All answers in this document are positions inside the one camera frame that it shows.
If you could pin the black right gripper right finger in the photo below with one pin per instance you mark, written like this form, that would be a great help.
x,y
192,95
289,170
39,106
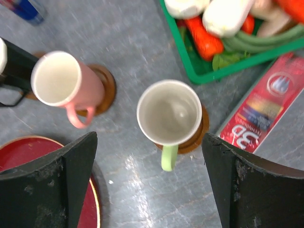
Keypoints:
x,y
252,192

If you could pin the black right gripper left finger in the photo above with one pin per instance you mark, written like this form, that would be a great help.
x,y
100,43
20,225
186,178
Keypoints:
x,y
48,192

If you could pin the pink mug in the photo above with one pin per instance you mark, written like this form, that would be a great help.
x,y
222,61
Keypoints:
x,y
58,81

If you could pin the light green mug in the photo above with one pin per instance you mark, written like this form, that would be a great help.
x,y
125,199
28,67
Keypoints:
x,y
169,113

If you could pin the black mug white inside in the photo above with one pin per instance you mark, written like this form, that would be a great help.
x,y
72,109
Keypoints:
x,y
16,66

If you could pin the round red lacquer tray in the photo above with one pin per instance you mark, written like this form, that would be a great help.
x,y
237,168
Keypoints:
x,y
25,149

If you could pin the brown wooden coaster right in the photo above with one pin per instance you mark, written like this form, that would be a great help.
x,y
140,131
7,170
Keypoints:
x,y
195,141

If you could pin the brown wooden coaster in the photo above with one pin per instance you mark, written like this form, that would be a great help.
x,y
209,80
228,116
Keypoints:
x,y
195,141
32,94
96,93

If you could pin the brown wooden coaster left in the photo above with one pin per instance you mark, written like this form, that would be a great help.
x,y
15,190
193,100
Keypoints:
x,y
32,94

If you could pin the brown wooden coaster middle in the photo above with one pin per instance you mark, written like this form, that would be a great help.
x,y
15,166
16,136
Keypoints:
x,y
96,93

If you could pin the green plastic crate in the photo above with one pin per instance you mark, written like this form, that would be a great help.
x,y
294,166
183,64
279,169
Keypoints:
x,y
200,71

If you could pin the toy green long beans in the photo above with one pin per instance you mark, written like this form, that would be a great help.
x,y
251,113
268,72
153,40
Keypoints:
x,y
261,42

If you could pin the toy orange carrot lower left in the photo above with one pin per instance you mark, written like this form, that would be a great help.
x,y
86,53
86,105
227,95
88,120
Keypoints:
x,y
206,44

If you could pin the toy brown mushroom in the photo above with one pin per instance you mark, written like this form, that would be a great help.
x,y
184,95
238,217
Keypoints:
x,y
276,21

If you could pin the toy bok choy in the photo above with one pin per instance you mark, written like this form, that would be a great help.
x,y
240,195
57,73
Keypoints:
x,y
224,18

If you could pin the red bull can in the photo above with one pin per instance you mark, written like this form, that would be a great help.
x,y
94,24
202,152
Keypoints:
x,y
31,11

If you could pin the toy red pepper right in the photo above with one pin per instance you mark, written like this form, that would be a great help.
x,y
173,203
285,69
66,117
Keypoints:
x,y
295,8

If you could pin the toy napa cabbage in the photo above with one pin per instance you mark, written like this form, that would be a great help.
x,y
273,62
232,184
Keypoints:
x,y
185,9

